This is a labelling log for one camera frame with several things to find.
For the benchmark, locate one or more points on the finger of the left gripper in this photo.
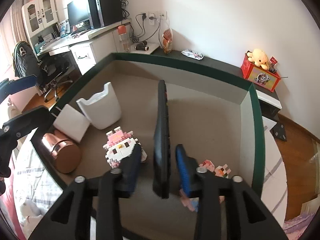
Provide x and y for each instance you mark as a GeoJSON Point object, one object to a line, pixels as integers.
{"type": "Point", "coordinates": [24, 123]}
{"type": "Point", "coordinates": [10, 87]}

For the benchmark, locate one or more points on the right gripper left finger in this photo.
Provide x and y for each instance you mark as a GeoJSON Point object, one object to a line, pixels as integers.
{"type": "Point", "coordinates": [70, 216]}

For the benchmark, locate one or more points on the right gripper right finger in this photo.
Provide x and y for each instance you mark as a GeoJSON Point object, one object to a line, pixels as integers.
{"type": "Point", "coordinates": [247, 217]}

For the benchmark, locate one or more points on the black remote control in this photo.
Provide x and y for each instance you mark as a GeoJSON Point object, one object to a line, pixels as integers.
{"type": "Point", "coordinates": [162, 152]}

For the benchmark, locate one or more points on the pink green storage box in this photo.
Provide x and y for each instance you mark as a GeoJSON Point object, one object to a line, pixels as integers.
{"type": "Point", "coordinates": [203, 134]}

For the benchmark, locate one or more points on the black office chair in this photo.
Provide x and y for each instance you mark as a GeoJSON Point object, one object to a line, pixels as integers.
{"type": "Point", "coordinates": [49, 71]}

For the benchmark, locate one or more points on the pink pillow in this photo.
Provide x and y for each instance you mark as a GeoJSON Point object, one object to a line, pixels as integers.
{"type": "Point", "coordinates": [295, 227]}

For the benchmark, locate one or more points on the white square box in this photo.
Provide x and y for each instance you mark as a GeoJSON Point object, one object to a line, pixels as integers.
{"type": "Point", "coordinates": [71, 123]}

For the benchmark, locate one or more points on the copper metal cup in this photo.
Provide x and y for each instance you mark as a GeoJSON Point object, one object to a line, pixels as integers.
{"type": "Point", "coordinates": [64, 154]}

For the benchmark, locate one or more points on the white glass-door cabinet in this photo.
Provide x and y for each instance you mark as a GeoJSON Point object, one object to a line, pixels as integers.
{"type": "Point", "coordinates": [38, 15]}

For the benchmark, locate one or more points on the pink cat block figure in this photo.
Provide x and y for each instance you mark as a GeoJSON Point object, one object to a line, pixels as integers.
{"type": "Point", "coordinates": [119, 146]}

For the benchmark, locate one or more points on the white desk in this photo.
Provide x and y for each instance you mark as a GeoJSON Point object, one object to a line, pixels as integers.
{"type": "Point", "coordinates": [89, 48]}

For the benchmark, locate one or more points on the black bathroom scale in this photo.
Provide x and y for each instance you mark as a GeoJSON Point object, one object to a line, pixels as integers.
{"type": "Point", "coordinates": [278, 131]}

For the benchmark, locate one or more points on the black computer monitor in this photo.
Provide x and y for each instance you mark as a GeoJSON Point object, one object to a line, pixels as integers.
{"type": "Point", "coordinates": [78, 16]}

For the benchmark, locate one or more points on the black white TV cabinet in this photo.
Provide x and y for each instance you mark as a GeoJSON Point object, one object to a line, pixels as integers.
{"type": "Point", "coordinates": [269, 101]}

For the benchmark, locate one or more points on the black computer tower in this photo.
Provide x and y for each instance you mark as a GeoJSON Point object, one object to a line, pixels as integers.
{"type": "Point", "coordinates": [103, 13]}

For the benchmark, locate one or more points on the red-capped plastic bottle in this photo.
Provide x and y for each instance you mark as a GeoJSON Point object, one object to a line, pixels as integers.
{"type": "Point", "coordinates": [124, 38]}

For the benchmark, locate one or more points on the red cartoon storage box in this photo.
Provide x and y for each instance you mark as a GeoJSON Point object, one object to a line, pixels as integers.
{"type": "Point", "coordinates": [259, 76]}

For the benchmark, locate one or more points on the yellow octopus plush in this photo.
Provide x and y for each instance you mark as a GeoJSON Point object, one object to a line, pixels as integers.
{"type": "Point", "coordinates": [258, 58]}

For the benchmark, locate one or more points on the snack bag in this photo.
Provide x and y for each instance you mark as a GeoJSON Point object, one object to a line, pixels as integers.
{"type": "Point", "coordinates": [167, 40]}

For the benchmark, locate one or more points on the small patterned packet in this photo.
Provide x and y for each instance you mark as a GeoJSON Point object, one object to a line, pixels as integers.
{"type": "Point", "coordinates": [192, 54]}

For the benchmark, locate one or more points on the white wall power outlet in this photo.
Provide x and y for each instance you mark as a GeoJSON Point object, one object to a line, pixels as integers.
{"type": "Point", "coordinates": [154, 16]}

